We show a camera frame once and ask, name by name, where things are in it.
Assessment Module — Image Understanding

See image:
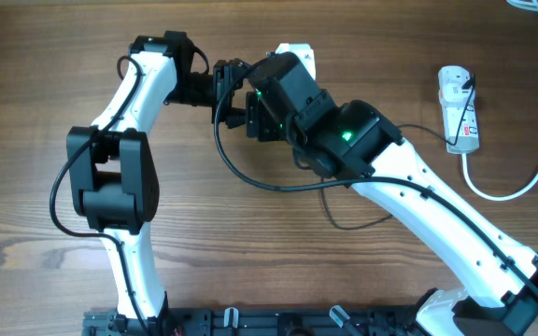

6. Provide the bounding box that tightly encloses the black USB charging cable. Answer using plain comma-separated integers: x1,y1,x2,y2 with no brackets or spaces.
319,74,477,231

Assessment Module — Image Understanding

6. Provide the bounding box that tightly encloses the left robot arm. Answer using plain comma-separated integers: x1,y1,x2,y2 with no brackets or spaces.
60,31,247,335

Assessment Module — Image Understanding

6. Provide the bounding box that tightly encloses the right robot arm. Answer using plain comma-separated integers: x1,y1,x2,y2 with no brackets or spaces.
248,52,538,335

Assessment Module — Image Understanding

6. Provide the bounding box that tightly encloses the white charger plug adapter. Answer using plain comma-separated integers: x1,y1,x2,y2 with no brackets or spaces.
438,65,474,107

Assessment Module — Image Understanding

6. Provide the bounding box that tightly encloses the white power strip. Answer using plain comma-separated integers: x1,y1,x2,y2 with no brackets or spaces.
441,72,479,155

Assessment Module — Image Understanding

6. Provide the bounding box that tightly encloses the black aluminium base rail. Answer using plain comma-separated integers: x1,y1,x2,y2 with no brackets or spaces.
82,306,425,336

